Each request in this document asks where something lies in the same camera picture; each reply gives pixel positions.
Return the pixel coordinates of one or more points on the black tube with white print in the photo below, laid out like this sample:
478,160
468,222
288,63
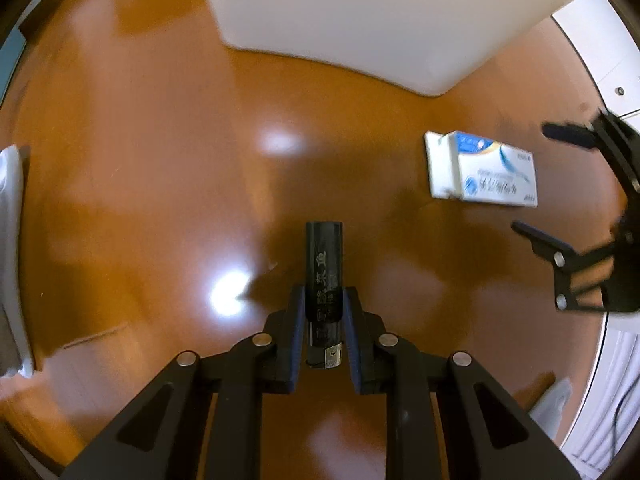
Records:
323,260

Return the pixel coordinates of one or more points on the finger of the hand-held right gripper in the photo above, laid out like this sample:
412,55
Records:
542,247
570,132

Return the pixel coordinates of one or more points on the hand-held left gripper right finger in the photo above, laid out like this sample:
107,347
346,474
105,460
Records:
351,332

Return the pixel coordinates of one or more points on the cream plastic waste bin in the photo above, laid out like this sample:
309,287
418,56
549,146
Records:
380,15

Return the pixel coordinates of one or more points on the white ribbed panel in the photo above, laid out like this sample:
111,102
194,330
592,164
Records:
610,410

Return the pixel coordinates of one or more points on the white and blue medicine box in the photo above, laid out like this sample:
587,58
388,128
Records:
490,175

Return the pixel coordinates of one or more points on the white paper piece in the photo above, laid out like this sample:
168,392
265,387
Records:
552,405

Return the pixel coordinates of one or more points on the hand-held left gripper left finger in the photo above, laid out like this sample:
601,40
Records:
299,322

